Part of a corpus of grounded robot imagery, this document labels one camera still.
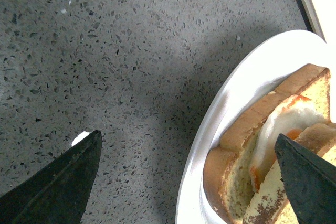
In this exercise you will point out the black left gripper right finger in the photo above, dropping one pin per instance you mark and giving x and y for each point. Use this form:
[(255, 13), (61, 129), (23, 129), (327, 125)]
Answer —
[(309, 181)]

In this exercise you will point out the white round plate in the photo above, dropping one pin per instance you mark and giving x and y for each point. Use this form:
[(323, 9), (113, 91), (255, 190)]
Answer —
[(263, 69)]

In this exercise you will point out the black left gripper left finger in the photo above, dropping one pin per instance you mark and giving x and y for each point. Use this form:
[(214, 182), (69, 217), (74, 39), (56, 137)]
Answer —
[(59, 192)]

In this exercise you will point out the bread slice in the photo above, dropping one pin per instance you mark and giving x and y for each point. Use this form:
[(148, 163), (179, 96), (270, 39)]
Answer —
[(227, 183), (270, 204)]

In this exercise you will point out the fried egg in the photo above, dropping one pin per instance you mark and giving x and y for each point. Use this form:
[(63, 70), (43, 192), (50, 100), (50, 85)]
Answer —
[(290, 118)]

